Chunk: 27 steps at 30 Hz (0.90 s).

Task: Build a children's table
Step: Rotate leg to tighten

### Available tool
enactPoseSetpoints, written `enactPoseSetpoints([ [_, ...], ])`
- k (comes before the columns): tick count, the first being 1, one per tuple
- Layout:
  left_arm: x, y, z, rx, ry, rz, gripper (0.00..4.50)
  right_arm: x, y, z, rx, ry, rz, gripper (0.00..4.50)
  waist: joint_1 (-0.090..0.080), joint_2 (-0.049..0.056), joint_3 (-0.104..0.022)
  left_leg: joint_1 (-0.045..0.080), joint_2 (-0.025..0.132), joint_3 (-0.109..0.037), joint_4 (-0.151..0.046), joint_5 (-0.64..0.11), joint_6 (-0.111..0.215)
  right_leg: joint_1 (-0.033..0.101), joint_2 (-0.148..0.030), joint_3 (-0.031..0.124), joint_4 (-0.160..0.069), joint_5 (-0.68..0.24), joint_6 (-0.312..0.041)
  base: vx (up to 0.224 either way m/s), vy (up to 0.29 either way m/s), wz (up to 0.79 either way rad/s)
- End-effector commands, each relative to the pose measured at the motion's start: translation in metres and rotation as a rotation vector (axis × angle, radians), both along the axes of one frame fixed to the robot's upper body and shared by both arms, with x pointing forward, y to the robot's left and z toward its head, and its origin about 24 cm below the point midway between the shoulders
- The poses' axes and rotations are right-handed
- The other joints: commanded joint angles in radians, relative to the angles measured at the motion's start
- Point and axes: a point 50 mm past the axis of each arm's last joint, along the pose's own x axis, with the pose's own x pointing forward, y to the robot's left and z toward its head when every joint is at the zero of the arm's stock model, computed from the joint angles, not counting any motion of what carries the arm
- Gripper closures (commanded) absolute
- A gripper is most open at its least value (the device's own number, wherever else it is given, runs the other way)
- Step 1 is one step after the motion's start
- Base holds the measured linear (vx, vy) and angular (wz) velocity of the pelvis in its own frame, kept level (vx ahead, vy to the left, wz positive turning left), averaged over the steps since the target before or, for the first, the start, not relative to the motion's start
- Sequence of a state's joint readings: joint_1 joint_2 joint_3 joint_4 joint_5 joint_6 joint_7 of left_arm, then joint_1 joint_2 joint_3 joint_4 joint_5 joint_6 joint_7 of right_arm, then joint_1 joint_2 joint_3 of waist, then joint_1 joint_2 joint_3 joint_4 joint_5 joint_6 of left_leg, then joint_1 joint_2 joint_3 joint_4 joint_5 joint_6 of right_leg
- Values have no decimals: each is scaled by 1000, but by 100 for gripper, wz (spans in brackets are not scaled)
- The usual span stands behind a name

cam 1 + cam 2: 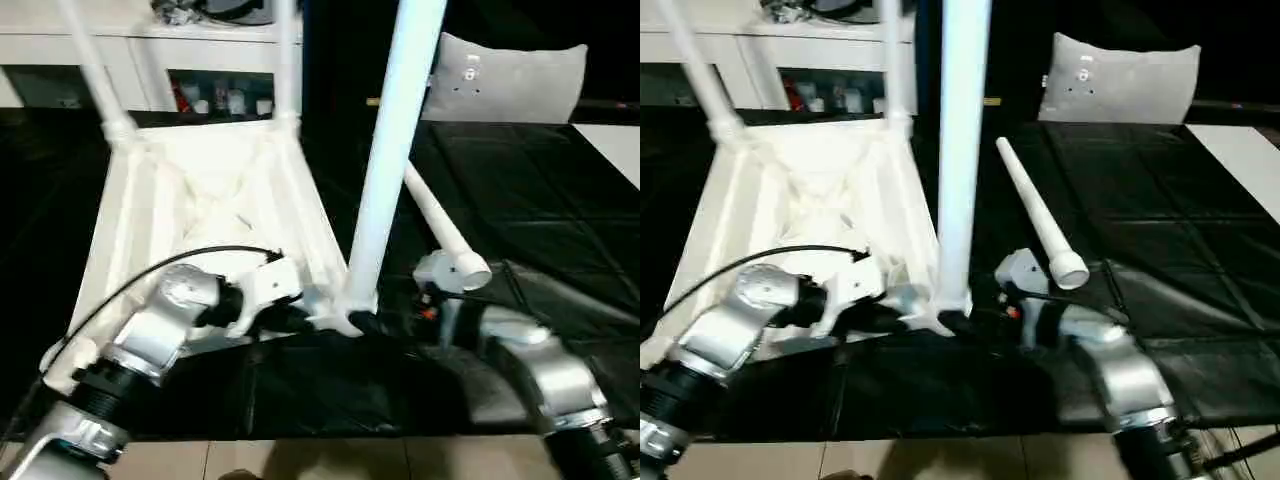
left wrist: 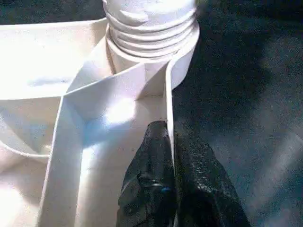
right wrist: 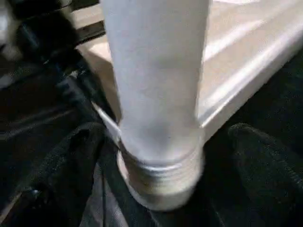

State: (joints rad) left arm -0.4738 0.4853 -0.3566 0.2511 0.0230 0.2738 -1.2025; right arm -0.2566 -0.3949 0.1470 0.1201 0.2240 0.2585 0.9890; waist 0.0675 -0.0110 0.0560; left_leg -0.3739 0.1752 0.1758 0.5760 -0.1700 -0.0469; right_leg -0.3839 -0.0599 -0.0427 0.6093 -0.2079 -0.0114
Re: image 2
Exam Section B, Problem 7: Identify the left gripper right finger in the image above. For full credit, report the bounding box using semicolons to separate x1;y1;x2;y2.
174;131;251;227

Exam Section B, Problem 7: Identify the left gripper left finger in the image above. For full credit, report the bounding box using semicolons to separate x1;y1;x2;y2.
117;120;177;227

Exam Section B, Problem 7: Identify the white plastic table top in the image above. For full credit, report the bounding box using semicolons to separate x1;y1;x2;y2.
0;17;201;227

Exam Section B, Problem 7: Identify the white plastic table leg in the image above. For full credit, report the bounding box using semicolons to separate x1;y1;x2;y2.
102;0;199;59

